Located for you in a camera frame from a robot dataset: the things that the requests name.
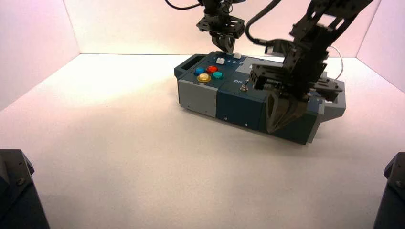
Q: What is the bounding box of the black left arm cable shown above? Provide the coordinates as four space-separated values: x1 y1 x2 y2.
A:
164 0 203 10

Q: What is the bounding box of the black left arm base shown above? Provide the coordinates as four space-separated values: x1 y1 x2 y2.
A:
0 149 51 229

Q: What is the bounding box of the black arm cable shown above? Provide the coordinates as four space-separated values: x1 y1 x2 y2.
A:
164 0 203 10
245 0 283 45

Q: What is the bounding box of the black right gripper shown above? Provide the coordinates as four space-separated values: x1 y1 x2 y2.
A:
248 23 344 134

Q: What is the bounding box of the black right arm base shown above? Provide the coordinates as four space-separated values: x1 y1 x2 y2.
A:
373 152 405 229

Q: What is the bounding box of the thin white cable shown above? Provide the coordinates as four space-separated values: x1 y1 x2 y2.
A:
328 46 344 82

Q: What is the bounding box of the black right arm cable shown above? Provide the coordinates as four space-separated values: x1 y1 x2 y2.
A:
245 0 283 45

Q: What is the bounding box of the dark teal modular task box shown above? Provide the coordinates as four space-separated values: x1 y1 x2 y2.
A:
174 51 346 146

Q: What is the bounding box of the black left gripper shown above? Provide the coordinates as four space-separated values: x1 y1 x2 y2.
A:
196 14 246 54

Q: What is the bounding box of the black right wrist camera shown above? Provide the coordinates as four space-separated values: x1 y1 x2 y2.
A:
265 39 288 58

